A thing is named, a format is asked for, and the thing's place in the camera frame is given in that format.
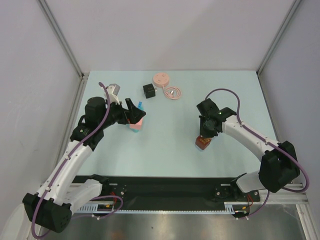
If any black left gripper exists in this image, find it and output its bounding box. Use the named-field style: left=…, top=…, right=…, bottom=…
left=98, top=98, right=145, bottom=129

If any blue plug adapter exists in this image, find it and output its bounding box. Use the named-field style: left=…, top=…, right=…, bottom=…
left=138, top=101, right=144, bottom=111

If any pink cube adapter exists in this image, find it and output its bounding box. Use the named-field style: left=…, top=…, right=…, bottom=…
left=129, top=118, right=143, bottom=130

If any dark red cube adapter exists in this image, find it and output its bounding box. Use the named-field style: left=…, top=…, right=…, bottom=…
left=195, top=135, right=212, bottom=151

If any black cube adapter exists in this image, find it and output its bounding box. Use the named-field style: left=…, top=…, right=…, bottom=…
left=142, top=83, right=157, bottom=99

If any pink round power strip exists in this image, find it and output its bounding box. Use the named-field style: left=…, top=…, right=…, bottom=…
left=152, top=72, right=170, bottom=88

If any teal triangular power strip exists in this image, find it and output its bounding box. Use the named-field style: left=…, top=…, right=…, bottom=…
left=130, top=128, right=140, bottom=133

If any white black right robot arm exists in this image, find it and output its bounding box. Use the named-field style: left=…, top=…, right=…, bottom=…
left=196, top=98, right=301, bottom=201

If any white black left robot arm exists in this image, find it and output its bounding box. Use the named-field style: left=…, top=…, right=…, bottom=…
left=22, top=97, right=146, bottom=239

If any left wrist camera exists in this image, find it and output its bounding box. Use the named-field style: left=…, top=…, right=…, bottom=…
left=106, top=83, right=121, bottom=105

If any pink coiled cable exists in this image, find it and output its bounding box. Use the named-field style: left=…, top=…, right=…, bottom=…
left=161, top=84, right=183, bottom=102

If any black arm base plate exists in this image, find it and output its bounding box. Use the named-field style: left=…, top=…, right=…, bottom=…
left=72, top=174, right=262, bottom=211

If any slotted cable duct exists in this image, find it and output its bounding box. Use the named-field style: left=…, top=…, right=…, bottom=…
left=76, top=202, right=249, bottom=215

